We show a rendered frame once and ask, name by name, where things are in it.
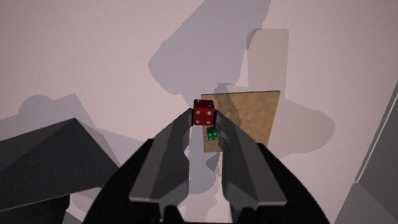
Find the green die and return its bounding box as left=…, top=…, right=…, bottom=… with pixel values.
left=207, top=127, right=219, bottom=141

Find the tan mat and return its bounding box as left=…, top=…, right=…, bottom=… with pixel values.
left=201, top=91, right=281, bottom=153

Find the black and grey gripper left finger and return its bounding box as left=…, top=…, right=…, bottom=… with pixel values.
left=82, top=108, right=194, bottom=224

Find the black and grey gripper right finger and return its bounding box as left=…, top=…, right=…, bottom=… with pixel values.
left=213, top=109, right=330, bottom=224

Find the dark red die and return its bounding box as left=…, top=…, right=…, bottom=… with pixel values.
left=193, top=99, right=215, bottom=126

